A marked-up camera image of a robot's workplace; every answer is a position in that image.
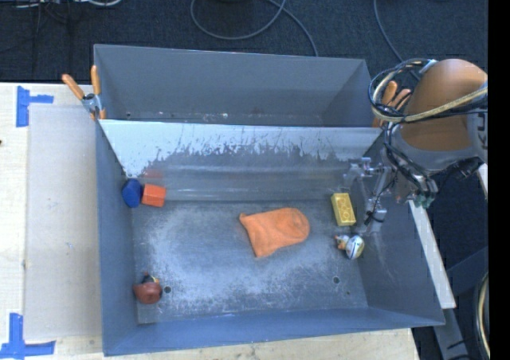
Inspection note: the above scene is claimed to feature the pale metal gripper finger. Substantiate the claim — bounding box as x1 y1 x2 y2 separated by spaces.
343 157 394 186
363 174 394 237

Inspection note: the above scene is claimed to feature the yellow toy brick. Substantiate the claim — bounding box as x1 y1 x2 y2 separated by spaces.
330 192 357 227

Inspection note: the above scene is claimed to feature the white striped toy ball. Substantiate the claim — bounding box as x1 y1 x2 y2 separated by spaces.
334 233 366 260

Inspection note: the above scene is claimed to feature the orange cloth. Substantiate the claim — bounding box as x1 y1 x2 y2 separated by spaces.
238 207 311 259

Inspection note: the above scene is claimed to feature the grey metal bin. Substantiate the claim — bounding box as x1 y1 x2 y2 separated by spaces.
92 43 446 358

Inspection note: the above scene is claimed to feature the orange cube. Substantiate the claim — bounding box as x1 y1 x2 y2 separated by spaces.
141 183 167 209

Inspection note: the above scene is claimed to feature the blue rounded block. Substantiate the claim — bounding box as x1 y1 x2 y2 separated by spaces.
121 178 144 209

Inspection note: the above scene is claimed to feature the pale wood flat board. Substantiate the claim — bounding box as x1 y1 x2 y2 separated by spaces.
22 103 105 346

